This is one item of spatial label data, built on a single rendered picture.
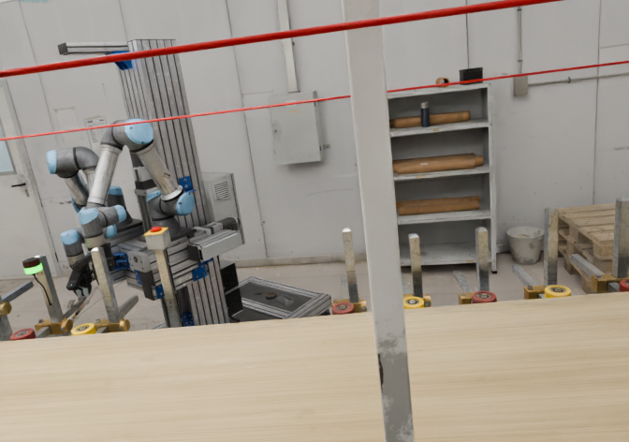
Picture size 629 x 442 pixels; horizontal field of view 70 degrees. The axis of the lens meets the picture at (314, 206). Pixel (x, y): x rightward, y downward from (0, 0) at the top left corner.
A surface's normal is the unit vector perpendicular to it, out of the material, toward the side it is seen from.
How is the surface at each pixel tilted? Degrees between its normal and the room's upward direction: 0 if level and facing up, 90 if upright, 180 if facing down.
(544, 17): 90
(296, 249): 90
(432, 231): 90
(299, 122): 90
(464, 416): 0
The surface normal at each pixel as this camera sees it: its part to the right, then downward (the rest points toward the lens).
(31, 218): -0.15, 0.27
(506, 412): -0.12, -0.96
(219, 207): 0.77, 0.07
